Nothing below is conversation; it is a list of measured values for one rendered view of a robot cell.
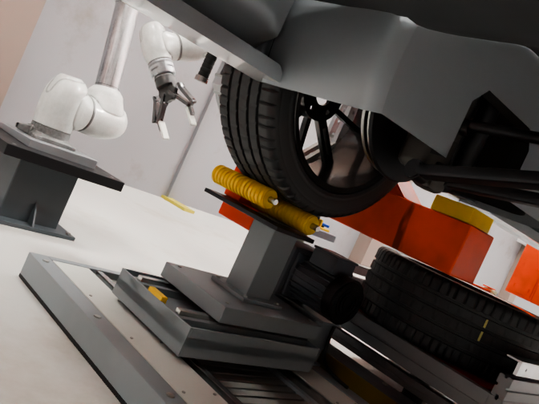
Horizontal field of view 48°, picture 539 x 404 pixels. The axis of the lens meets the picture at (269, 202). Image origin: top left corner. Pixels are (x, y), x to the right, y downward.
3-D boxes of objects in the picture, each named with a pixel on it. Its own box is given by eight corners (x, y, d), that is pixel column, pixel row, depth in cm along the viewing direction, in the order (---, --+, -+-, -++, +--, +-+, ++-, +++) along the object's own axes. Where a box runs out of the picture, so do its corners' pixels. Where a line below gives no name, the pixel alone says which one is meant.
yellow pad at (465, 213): (468, 224, 178) (475, 208, 178) (429, 208, 188) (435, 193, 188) (488, 234, 188) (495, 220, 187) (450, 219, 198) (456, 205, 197)
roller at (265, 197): (264, 209, 160) (273, 189, 160) (203, 177, 181) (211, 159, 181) (278, 215, 164) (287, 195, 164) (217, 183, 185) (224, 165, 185)
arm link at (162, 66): (160, 55, 216) (164, 70, 215) (177, 59, 223) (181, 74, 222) (143, 66, 220) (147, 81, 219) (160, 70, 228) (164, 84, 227)
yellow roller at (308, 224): (306, 236, 163) (316, 216, 163) (242, 201, 184) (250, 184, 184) (320, 240, 167) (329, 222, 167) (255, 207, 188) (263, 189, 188)
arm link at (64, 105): (23, 115, 240) (43, 63, 239) (61, 128, 255) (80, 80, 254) (45, 126, 231) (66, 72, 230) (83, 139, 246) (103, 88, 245)
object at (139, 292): (176, 360, 143) (192, 323, 143) (110, 295, 169) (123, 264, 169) (308, 375, 178) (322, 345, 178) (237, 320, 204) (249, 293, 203)
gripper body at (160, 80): (148, 80, 220) (155, 104, 219) (165, 70, 216) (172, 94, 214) (163, 83, 226) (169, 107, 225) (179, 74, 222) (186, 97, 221)
